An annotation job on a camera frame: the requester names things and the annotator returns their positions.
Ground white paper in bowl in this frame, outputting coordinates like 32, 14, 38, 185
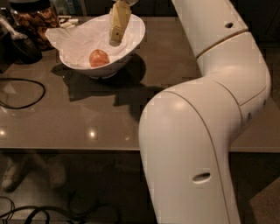
45, 14, 145, 70

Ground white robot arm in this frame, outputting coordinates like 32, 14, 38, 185
139, 0, 271, 224

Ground red apple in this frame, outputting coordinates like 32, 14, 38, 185
89, 49, 109, 67

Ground black round device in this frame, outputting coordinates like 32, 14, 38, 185
11, 37, 42, 64

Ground left white shoe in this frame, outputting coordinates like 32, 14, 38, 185
2, 157, 26, 192

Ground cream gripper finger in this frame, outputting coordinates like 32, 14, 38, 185
109, 0, 131, 46

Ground right white shoe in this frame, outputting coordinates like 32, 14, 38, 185
47, 156, 67, 189

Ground black cable on table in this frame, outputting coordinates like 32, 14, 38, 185
0, 77, 46, 110

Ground white shoe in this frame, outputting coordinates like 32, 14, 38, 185
47, 156, 67, 189
2, 157, 26, 192

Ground small white items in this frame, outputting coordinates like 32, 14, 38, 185
59, 16, 79, 28

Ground white bowl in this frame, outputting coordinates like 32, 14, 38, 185
58, 12, 146, 81

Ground glass jar of snacks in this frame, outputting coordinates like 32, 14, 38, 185
8, 0, 60, 51

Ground black cables on floor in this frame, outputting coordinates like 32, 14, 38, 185
0, 189, 123, 224

